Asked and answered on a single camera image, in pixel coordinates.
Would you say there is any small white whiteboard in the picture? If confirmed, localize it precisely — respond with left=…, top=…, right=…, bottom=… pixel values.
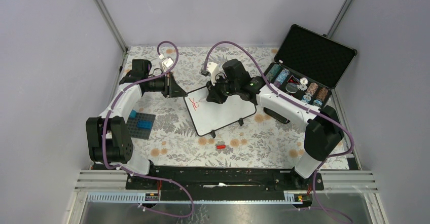
left=184, top=87, right=257, bottom=137

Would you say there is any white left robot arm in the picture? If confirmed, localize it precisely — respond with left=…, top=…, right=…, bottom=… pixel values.
left=86, top=57, right=187, bottom=189

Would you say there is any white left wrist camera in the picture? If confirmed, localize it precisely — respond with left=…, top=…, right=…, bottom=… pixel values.
left=160, top=57, right=174, bottom=72

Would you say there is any light blue lego brick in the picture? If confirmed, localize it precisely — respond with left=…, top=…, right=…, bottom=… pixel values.
left=129, top=109, right=137, bottom=119

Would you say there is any floral patterned table mat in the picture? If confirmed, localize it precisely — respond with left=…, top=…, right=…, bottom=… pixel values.
left=124, top=46, right=305, bottom=169

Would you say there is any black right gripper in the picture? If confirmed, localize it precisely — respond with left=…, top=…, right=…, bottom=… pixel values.
left=206, top=74, right=239, bottom=104

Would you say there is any brown poker chip stack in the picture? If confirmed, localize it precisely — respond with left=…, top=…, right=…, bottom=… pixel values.
left=313, top=88, right=329, bottom=107

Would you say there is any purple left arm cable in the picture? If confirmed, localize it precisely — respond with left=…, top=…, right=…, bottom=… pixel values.
left=101, top=41, right=196, bottom=220

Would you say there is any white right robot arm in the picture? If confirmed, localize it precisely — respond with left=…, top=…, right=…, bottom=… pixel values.
left=202, top=59, right=344, bottom=190

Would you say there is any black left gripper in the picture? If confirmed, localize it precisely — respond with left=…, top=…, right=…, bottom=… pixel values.
left=146, top=71, right=188, bottom=98

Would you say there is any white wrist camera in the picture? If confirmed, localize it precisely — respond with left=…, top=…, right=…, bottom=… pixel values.
left=201, top=62, right=219, bottom=85
left=160, top=57, right=174, bottom=72

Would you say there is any pink poker chip stack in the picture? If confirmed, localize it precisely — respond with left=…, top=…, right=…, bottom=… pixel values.
left=302, top=83, right=319, bottom=103

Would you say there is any teal poker chip stack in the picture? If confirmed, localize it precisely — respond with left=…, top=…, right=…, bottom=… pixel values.
left=265, top=64, right=281, bottom=82

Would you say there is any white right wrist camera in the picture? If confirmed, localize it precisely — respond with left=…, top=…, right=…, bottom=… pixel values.
left=201, top=62, right=219, bottom=85

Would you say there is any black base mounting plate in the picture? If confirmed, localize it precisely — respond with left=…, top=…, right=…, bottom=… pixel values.
left=125, top=166, right=324, bottom=201

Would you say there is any blue poker chip stack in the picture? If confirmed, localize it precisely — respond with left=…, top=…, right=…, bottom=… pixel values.
left=273, top=68, right=290, bottom=88

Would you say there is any black poker chip case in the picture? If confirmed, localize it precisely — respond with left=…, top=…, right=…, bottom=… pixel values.
left=264, top=24, right=357, bottom=108

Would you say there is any grey lego baseplate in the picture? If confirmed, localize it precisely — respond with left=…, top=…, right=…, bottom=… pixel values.
left=126, top=113, right=156, bottom=140

